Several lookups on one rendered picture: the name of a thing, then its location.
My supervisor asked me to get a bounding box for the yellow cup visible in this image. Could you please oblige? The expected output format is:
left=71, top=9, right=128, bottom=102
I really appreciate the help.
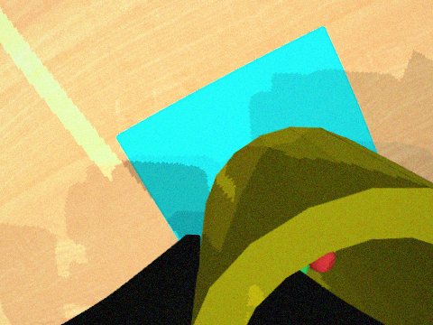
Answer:
left=191, top=126, right=433, bottom=325

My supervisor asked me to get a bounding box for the green ball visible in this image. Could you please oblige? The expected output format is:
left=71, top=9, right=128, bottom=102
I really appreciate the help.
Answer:
left=300, top=265, right=309, bottom=274

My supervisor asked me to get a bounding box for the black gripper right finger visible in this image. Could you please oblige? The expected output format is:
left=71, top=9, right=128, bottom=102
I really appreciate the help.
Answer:
left=248, top=270, right=385, bottom=325

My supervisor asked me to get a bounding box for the red ball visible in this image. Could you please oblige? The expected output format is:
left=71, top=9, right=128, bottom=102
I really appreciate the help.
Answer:
left=309, top=252, right=336, bottom=272

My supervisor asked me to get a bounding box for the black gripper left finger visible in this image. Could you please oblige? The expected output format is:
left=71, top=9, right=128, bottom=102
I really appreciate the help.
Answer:
left=62, top=235, right=199, bottom=325

